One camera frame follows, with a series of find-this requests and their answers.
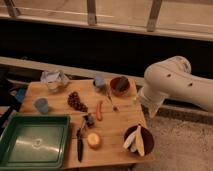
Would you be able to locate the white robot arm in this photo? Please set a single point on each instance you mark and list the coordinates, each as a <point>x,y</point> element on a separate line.
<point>172,78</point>

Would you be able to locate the small blue cup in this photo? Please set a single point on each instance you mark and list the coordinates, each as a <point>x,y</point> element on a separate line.
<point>99,82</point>

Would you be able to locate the black handled knife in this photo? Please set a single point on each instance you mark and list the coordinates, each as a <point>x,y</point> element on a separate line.
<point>80,144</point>

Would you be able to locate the orange carrot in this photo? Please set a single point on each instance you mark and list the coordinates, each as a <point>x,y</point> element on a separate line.
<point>98,111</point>

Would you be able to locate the small dark clip object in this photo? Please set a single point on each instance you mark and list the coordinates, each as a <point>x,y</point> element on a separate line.
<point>89,120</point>

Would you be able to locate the dark eraser block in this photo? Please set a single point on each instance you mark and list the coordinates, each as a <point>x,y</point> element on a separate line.
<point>121,84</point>

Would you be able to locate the metal fork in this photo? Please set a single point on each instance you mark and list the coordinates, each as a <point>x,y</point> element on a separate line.
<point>114,107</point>

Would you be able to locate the clear glass with cloth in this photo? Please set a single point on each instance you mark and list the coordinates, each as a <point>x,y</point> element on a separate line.
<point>54,80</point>

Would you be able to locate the yellow banana pieces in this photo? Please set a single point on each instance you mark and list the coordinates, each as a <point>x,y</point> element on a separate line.
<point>136,138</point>

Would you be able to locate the green plastic tray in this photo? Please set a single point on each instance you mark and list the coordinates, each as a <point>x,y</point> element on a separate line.
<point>34,142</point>

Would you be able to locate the blue object at table edge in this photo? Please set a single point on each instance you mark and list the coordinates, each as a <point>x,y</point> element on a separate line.
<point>20,94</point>

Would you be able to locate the blue plastic cup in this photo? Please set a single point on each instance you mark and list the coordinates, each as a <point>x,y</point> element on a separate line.
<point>41,104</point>

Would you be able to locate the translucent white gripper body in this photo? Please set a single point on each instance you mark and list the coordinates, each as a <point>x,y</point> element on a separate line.
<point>151,99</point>

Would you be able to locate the orange-brown bowl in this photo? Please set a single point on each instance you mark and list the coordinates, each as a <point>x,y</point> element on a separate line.
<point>113,83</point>

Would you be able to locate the yellow round fruit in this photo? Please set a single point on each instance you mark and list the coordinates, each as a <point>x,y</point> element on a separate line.
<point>94,140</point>

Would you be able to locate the bunch of dark grapes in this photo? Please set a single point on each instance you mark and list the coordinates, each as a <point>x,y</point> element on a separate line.
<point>74,102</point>

